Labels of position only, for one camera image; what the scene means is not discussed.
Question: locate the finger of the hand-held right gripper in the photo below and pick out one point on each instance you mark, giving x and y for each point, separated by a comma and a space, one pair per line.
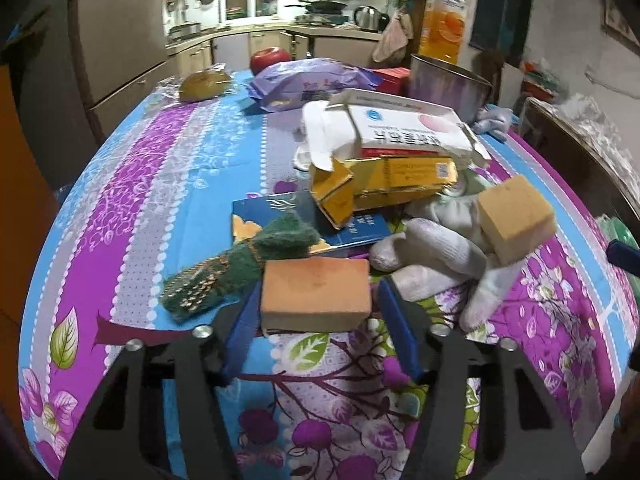
625, 252

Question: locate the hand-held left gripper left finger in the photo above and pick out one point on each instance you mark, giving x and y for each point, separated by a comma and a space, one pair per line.
242, 332

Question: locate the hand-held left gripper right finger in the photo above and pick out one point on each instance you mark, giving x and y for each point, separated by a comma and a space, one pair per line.
400, 332

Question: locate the orange sponge block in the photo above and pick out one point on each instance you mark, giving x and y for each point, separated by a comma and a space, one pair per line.
515, 220
315, 292

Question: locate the gold cardboard box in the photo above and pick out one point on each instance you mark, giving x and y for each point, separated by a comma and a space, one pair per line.
400, 180

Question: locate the white medicine box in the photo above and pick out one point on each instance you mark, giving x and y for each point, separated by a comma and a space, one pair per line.
410, 130

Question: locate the white work glove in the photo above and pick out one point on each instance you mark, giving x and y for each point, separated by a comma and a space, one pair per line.
480, 290
435, 247

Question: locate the brown wooden table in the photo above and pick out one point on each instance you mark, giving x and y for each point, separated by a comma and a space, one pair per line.
560, 145

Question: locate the white plastic sheet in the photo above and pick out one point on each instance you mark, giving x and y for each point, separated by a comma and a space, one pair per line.
600, 125

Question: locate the blue booklet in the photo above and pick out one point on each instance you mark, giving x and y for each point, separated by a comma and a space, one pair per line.
280, 207

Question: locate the floral purple blue tablecloth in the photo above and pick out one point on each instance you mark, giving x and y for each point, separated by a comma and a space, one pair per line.
165, 200

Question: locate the light blue cloth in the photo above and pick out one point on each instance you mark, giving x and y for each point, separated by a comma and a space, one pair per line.
492, 120

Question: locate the colourful bag pile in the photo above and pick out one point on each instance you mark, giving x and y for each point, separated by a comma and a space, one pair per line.
540, 77

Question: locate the yellow fruit in clear bag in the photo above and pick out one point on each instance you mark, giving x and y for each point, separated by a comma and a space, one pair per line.
202, 85

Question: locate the red box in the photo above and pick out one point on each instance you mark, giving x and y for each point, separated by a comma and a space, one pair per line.
392, 77

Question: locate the purple plastic bag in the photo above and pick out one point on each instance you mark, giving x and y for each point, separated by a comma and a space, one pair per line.
300, 80

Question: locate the dark window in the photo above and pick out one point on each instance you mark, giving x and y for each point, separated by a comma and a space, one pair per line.
495, 10

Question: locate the red apple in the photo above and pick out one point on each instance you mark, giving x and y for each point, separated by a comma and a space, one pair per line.
267, 57

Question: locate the kitchen counter cabinets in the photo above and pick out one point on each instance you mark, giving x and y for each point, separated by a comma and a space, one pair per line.
230, 50

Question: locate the orange juice bottle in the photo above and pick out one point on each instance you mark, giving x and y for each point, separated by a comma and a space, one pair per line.
445, 25

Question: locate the hanging pink towel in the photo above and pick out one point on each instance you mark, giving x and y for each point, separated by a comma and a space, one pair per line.
395, 37

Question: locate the metal cooking pot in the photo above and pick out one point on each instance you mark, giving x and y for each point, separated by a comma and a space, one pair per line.
184, 29

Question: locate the metal kettle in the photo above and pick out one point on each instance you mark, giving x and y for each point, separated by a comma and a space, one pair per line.
370, 18

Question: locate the beige refrigerator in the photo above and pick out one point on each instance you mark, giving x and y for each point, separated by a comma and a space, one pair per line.
120, 35

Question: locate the black wok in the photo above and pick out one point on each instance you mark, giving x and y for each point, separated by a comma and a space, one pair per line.
320, 6

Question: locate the framed wall picture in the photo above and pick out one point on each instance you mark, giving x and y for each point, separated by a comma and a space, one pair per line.
622, 17

